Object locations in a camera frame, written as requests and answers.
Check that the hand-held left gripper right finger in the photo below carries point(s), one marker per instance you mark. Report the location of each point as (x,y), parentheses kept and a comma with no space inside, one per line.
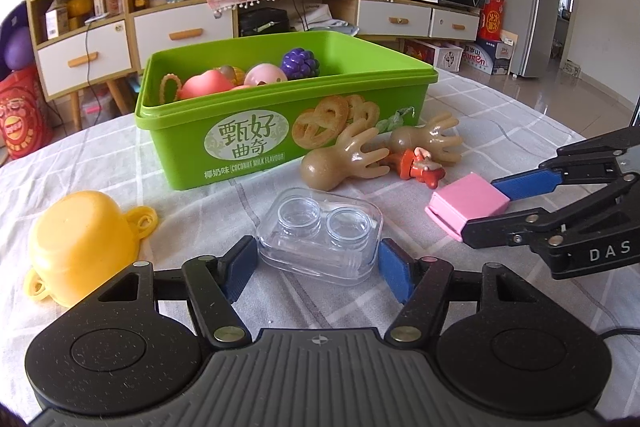
(395,271)

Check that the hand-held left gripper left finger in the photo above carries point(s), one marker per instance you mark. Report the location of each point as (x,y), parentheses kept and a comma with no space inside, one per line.
(242,266)

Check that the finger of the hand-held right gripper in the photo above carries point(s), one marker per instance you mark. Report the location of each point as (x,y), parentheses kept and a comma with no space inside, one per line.
(530,184)
(505,231)

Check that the small pink box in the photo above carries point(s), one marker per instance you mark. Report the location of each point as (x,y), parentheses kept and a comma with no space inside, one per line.
(470,202)

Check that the clear contact lens case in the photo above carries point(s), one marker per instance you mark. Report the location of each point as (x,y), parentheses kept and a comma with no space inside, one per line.
(320,252)

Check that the green plastic box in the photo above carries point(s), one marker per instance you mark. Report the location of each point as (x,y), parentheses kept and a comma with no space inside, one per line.
(200,162)

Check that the pink plastic toy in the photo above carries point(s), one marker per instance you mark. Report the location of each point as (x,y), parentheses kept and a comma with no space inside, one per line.
(205,86)

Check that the pink capsule ball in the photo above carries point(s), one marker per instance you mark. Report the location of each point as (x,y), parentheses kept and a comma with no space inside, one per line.
(265,74)

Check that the purple toy grapes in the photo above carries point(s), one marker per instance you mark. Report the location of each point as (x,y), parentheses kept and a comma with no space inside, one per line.
(300,64)

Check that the small red-haired figurine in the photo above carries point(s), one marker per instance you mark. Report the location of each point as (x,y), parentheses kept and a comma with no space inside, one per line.
(417,167)

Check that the beige hand-shaped toy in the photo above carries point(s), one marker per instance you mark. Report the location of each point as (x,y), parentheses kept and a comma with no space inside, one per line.
(320,172)
(407,139)

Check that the blue and white carton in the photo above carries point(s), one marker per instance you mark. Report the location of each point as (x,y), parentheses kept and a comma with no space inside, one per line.
(492,57)

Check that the red and white carton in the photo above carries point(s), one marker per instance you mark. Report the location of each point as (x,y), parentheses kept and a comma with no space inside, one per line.
(435,54)

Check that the yellow toy pot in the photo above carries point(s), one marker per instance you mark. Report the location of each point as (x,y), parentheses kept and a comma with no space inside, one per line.
(75,242)

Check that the low wooden drawer cabinet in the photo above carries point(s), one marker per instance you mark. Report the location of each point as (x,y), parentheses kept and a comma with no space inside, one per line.
(180,34)

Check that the black bag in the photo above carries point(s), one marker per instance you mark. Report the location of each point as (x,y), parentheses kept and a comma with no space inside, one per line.
(262,23)

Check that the red printed bag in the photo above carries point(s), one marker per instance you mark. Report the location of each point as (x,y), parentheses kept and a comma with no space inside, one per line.
(20,122)

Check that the tall wooden shelf cabinet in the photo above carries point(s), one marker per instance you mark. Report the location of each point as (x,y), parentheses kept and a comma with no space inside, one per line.
(70,57)

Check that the purple plush toy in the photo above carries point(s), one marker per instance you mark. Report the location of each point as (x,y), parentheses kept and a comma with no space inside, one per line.
(15,42)

